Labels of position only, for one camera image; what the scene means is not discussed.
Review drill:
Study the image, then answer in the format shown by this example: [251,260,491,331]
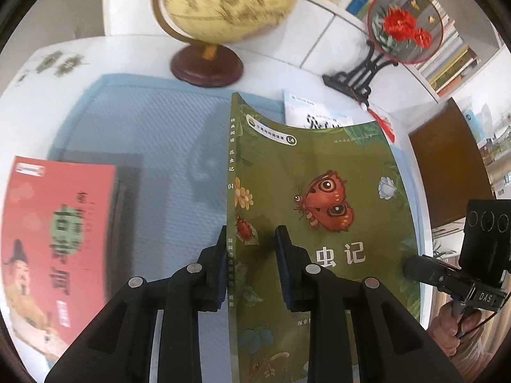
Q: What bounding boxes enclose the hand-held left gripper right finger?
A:
[275,225,464,383]

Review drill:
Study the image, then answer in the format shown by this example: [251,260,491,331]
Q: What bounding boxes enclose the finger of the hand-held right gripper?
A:
[400,254,477,301]

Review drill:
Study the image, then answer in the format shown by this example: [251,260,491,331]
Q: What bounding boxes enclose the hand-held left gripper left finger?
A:
[44,225,229,383]

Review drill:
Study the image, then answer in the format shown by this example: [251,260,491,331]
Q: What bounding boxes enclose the olive green butterfly book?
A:
[225,92,424,383]

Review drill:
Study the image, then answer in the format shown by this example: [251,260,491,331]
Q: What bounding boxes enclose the white book with rabbits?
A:
[283,90,354,129]

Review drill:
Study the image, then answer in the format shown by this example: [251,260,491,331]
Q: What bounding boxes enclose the coral red cartoon poet book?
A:
[0,155,117,372]

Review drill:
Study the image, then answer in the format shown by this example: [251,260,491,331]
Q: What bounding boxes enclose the row of pale shelved books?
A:
[345,0,480,94]

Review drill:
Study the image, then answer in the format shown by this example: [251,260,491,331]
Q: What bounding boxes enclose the person's right hand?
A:
[429,300,486,354]

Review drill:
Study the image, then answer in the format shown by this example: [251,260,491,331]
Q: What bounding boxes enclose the light blue tissue box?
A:
[463,104,493,136]

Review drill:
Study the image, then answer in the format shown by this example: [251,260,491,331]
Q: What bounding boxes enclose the light blue textured mat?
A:
[48,72,434,383]

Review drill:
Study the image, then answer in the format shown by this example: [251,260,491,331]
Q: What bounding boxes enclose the red tassel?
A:
[369,106,397,144]

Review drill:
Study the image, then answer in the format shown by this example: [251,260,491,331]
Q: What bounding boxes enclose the round embroidered red flower fan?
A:
[366,0,445,64]

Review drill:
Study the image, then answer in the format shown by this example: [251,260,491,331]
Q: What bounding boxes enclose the white bookshelf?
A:
[102,0,504,104]

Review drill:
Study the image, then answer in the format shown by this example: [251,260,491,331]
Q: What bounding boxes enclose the beige globe on wooden base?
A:
[154,0,300,88]

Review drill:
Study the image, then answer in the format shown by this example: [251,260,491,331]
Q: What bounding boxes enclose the black cable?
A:
[457,299,498,338]

